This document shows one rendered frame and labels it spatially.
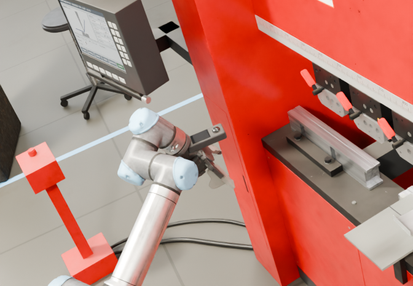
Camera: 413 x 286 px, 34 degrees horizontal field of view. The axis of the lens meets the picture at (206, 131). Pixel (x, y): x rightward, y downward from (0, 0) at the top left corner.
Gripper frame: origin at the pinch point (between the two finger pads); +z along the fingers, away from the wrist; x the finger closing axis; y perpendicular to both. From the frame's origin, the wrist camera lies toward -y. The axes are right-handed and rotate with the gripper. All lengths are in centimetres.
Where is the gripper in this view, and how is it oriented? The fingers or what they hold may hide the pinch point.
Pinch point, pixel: (230, 168)
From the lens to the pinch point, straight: 197.0
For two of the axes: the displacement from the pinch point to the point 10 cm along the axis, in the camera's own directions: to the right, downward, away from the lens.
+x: 2.4, 6.3, -7.4
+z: 6.7, 4.5, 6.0
